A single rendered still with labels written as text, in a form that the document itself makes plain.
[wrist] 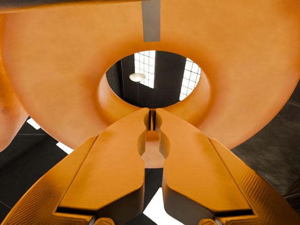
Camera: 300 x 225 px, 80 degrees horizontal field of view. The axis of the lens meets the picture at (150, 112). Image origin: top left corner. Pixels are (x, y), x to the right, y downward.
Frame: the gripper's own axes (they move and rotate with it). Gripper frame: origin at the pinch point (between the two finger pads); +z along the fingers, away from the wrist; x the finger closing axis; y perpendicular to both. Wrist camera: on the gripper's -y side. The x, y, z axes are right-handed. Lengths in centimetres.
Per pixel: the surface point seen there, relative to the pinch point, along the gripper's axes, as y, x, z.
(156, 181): 576, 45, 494
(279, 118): 13.0, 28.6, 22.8
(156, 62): 179, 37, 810
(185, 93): 294, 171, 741
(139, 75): 195, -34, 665
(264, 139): 20.0, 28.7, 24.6
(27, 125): 502, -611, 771
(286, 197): 28.0, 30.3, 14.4
